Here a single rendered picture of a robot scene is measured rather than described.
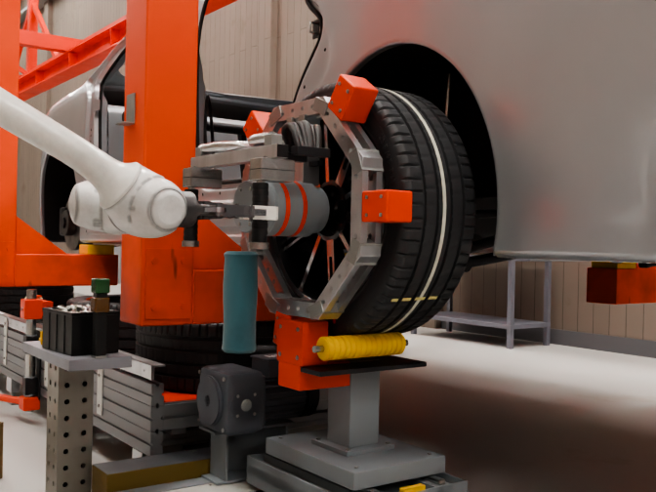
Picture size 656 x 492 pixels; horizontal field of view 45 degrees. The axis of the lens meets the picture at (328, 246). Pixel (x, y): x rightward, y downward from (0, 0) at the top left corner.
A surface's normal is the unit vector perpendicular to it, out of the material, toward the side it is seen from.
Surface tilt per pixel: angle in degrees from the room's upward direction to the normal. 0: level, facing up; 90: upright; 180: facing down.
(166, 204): 98
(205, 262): 90
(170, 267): 90
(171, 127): 90
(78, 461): 90
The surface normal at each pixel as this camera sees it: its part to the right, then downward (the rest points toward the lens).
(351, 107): 0.47, 0.58
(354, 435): 0.58, 0.01
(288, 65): -0.81, -0.01
